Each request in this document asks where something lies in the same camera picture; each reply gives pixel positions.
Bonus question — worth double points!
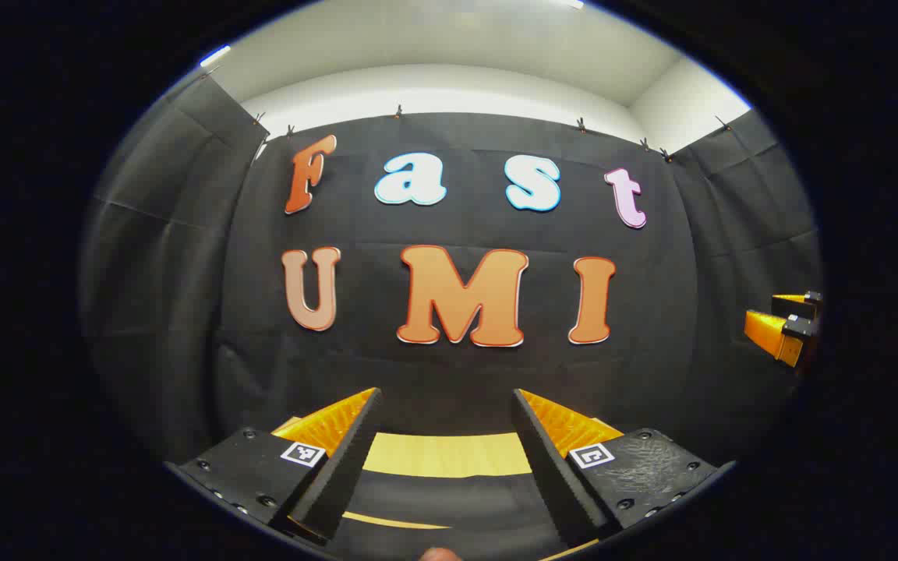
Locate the dark grey jeans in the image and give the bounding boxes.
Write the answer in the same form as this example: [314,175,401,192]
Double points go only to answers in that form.
[324,467,599,561]

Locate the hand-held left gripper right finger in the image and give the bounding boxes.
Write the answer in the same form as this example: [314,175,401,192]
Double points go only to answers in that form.
[511,387,736,549]

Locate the black backdrop cloth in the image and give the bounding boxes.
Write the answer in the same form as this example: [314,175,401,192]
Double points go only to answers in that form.
[79,74,824,468]

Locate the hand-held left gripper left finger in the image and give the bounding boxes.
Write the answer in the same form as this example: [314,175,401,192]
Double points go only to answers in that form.
[164,387,384,545]

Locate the row of small cloth clips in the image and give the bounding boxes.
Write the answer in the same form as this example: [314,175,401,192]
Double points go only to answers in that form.
[200,66,732,163]

